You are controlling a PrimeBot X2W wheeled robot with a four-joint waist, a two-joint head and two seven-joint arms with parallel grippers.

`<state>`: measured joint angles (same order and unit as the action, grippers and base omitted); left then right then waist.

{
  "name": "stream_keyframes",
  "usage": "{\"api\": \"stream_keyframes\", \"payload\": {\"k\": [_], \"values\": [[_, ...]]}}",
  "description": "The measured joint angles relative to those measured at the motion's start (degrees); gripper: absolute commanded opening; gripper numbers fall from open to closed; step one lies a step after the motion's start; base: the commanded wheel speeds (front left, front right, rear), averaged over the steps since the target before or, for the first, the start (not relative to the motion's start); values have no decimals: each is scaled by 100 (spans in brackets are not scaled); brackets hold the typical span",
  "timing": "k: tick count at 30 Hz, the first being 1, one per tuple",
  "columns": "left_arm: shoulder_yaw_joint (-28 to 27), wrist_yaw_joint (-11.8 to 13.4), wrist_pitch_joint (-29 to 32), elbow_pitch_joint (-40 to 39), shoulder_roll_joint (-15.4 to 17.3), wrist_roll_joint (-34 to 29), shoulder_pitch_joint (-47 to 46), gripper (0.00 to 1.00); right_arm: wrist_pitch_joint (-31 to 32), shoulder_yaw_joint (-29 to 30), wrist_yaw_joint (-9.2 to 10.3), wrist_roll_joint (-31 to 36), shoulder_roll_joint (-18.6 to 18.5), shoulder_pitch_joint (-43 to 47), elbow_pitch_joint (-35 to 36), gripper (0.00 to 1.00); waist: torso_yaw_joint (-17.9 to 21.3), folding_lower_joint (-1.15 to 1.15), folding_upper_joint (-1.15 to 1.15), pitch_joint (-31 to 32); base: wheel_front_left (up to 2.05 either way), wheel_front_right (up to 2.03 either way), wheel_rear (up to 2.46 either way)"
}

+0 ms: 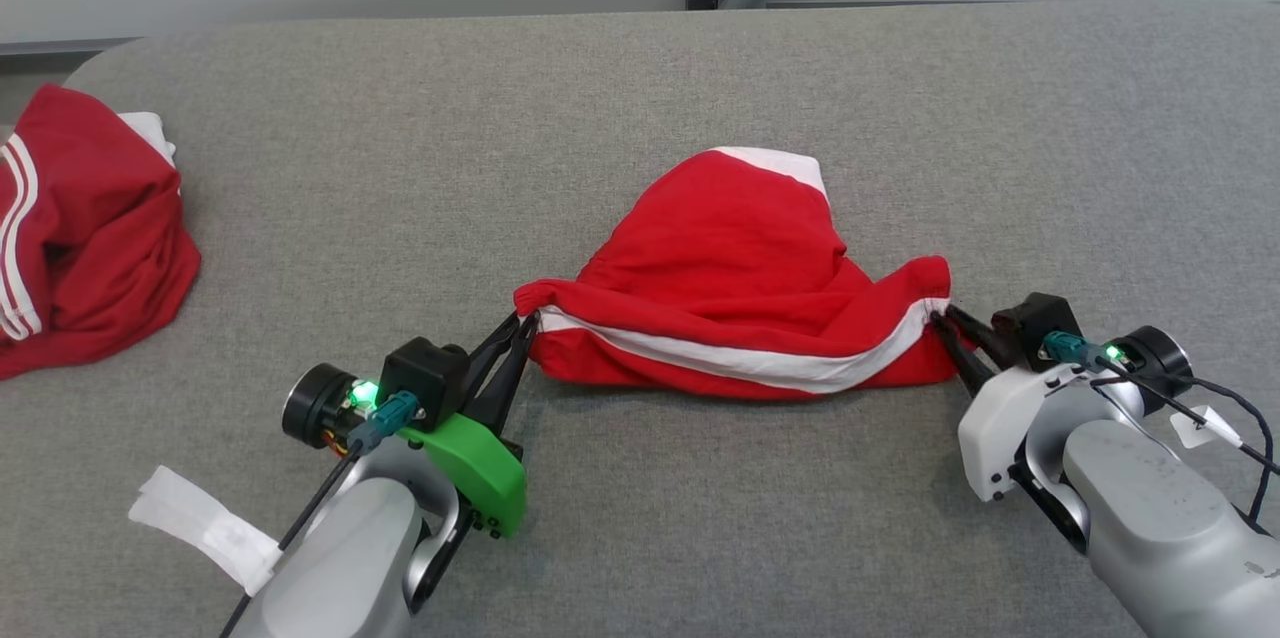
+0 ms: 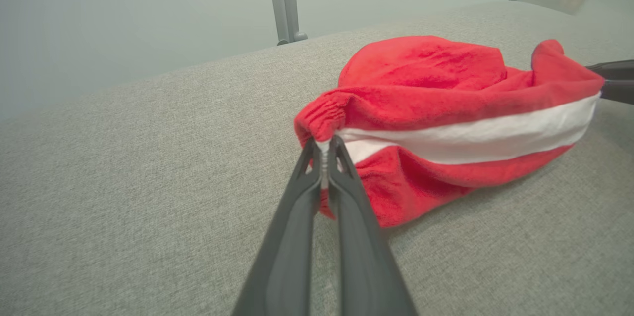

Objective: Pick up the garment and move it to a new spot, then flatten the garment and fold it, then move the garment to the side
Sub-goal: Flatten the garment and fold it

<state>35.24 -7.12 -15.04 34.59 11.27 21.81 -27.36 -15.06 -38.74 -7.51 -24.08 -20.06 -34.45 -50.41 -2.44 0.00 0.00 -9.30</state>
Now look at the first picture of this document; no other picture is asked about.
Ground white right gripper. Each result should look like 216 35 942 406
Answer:
931 304 1194 504

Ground red shorts with white stripe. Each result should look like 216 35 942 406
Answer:
513 146 956 402

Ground red white basketball jersey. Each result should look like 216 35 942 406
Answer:
0 83 203 381

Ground white right cable tag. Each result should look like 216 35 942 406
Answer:
1170 405 1243 449

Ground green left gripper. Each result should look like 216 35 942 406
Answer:
282 314 541 539

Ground white left cable tape flag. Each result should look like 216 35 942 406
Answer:
128 465 283 597

